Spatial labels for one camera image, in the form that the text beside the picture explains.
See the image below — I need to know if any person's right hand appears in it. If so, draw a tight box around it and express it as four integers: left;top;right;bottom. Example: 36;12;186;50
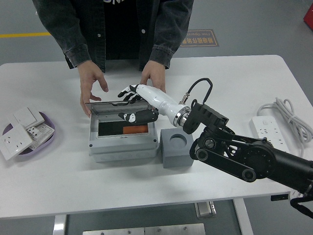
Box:
77;60;109;118

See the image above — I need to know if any person's left hand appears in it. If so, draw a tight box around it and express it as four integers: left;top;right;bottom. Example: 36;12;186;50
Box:
140;60;167;94

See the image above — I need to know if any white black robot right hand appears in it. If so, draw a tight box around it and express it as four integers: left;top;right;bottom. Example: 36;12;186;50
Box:
117;84;189;125

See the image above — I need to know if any smoky transparent box lid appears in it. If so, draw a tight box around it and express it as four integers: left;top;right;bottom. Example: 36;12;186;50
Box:
85;100;150;116

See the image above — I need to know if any orange cylinder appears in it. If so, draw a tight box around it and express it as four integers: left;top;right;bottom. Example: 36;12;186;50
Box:
123;125;148;135

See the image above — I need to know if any grey cube with round recess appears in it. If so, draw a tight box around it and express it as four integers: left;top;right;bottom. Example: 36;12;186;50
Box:
160;128;196;169

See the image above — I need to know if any person's torso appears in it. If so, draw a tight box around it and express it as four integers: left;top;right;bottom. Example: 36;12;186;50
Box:
32;0;194;73

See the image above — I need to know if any brown floor sign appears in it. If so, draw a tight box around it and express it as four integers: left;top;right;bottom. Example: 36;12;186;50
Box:
179;29;220;48

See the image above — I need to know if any white perforated socket module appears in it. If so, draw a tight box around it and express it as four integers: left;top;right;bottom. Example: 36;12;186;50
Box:
24;122;55;149

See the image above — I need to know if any yellow floor tape line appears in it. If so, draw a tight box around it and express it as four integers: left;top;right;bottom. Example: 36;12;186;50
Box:
0;31;52;39

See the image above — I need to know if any small white socket insert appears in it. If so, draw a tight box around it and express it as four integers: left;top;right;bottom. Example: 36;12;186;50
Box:
26;126;41;140

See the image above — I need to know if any purple plastic tray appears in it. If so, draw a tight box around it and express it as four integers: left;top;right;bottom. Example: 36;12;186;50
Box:
2;111;56;162

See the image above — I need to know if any white table leg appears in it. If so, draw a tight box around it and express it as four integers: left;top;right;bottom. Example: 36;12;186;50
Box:
52;214;67;235
232;198;254;235

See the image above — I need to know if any black table control panel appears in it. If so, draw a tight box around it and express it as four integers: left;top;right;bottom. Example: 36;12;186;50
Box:
270;193;290;202

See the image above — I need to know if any red object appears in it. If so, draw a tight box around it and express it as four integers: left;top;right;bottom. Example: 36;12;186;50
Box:
303;3;313;26

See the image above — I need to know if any grey electrical enclosure box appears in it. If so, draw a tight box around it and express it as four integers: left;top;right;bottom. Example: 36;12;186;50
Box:
88;114;158;163

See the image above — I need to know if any white wall switch panel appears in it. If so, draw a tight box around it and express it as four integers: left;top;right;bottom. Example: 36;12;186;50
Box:
7;107;46;128

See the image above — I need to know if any white wall socket panel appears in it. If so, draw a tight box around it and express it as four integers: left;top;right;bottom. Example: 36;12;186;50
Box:
0;123;34;161

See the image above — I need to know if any grey metal table bracket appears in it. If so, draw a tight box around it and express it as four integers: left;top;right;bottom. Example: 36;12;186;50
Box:
195;201;217;219

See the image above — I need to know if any grey metal base plate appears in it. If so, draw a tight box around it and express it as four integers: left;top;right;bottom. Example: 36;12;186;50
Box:
82;223;206;235

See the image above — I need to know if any grey-white power strip cable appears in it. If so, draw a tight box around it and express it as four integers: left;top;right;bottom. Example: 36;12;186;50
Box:
256;97;313;159

